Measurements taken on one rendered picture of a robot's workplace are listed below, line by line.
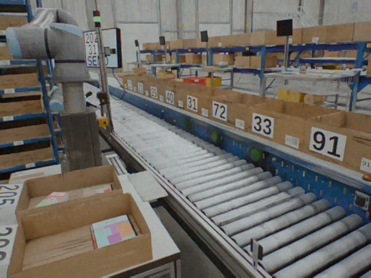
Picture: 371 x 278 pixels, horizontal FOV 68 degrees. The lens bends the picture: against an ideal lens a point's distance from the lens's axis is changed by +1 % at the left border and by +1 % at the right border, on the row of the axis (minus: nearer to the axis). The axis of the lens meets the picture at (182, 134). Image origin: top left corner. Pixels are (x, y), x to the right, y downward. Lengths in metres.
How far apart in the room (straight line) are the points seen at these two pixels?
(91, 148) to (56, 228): 0.57
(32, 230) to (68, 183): 0.35
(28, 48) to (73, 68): 0.21
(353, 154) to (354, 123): 0.34
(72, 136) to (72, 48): 0.45
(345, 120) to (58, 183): 1.43
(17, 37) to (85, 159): 0.67
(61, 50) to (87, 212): 0.81
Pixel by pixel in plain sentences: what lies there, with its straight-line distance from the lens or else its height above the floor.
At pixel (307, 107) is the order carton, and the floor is 1.03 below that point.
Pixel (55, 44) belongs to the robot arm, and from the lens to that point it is 1.54.
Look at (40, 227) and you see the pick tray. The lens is 1.15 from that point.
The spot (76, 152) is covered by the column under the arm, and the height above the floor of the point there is 0.87.
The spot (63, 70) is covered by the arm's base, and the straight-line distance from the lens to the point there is 1.52.
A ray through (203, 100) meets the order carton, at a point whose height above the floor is 1.01.
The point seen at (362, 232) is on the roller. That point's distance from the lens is 1.19.
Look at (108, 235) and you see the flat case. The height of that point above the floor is 0.78.
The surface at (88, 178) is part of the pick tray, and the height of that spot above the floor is 0.80.
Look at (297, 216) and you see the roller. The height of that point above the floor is 0.74.
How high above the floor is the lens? 1.38
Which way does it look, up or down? 17 degrees down
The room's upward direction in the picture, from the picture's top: 2 degrees counter-clockwise
